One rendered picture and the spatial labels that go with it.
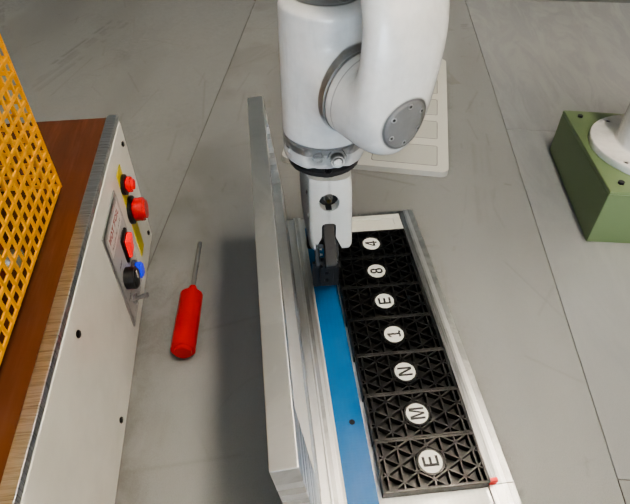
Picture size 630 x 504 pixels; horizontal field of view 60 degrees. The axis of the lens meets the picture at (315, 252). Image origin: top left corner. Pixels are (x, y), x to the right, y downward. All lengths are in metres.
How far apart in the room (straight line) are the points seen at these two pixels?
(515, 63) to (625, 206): 0.55
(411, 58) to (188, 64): 0.85
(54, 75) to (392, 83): 0.94
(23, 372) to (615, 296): 0.66
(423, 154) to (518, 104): 0.27
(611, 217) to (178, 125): 0.71
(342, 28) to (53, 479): 0.40
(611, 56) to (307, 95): 0.99
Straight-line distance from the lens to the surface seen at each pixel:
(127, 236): 0.63
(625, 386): 0.71
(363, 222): 0.75
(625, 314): 0.78
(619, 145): 0.90
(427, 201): 0.85
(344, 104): 0.47
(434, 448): 0.56
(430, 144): 0.96
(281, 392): 0.37
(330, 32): 0.48
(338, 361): 0.62
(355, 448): 0.57
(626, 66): 1.37
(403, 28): 0.43
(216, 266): 0.75
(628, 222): 0.85
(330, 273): 0.65
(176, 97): 1.13
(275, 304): 0.41
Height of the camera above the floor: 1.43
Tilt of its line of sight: 45 degrees down
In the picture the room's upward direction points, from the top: straight up
